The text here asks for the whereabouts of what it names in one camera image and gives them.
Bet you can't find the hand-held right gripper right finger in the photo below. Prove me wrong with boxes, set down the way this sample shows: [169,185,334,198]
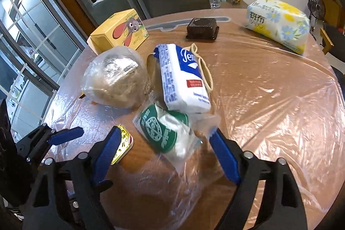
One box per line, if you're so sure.
[209,128,309,230]

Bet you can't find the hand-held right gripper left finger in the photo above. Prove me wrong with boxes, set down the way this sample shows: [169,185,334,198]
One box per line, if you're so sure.
[23,126,122,230]

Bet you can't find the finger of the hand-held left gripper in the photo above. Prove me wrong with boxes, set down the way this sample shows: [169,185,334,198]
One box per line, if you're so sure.
[15,124,85,164]

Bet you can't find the gold foil wrapper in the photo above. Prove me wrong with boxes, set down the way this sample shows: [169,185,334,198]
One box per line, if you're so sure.
[111,125,134,165]

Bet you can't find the clear plastic bag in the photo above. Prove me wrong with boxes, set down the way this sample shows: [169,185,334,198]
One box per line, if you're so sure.
[119,113,223,222]

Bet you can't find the green and white wrapper packet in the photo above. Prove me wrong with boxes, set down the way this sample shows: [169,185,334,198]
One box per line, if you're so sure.
[133,103,202,163]

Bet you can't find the brown lump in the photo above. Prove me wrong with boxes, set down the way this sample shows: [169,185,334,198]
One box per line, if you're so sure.
[82,46,151,108]

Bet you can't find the blue and white tissue packet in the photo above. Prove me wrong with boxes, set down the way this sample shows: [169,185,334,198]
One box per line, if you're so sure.
[154,44,212,114]

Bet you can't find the white-framed glass window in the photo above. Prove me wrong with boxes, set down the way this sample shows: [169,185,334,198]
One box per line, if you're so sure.
[0,0,87,144]

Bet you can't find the yellow cartoon tissue box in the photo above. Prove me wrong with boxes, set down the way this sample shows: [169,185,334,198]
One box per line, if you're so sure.
[90,9,149,55]

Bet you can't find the black plastic tray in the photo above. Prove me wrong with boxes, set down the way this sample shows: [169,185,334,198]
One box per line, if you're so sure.
[185,18,220,42]

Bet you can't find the yellow floral tissue pack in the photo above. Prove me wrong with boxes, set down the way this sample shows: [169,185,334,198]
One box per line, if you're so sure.
[244,0,310,55]

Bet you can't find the wooden chair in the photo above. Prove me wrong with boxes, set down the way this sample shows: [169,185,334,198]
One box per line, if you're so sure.
[320,22,345,69]

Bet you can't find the wooden side table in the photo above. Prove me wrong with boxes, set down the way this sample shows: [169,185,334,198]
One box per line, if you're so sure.
[216,0,249,9]

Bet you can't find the black standing fan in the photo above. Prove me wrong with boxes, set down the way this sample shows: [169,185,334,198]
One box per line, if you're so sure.
[308,0,326,22]

